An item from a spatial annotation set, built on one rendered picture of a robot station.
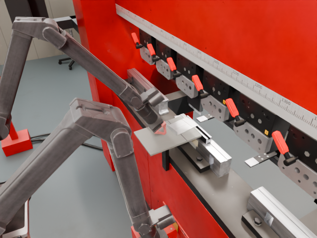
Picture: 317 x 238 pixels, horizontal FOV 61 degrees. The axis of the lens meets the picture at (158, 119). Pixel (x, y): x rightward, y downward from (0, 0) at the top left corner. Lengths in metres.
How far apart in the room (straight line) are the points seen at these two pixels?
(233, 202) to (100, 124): 0.75
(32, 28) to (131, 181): 0.54
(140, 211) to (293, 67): 0.57
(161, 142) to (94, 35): 0.92
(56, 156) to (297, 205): 2.07
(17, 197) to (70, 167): 1.98
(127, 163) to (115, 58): 1.33
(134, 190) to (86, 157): 1.97
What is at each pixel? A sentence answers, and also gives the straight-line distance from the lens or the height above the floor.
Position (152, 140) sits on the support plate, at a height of 1.00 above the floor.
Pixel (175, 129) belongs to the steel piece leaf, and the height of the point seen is 1.00.
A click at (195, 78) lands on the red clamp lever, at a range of 1.04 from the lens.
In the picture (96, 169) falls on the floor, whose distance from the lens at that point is 2.55.
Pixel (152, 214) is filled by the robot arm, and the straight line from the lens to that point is 0.93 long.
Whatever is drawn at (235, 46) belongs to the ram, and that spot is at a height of 1.47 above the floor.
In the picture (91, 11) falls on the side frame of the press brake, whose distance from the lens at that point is 1.80.
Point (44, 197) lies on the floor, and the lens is 2.48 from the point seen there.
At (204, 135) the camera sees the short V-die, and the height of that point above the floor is 0.99.
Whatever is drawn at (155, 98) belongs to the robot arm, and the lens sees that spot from 1.09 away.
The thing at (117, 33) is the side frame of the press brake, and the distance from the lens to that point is 1.88.
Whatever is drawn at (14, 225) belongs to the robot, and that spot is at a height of 1.04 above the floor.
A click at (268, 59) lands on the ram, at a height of 1.48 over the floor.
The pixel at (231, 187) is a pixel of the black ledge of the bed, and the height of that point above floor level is 0.88.
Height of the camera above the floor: 1.78
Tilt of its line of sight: 36 degrees down
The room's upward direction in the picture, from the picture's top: 2 degrees counter-clockwise
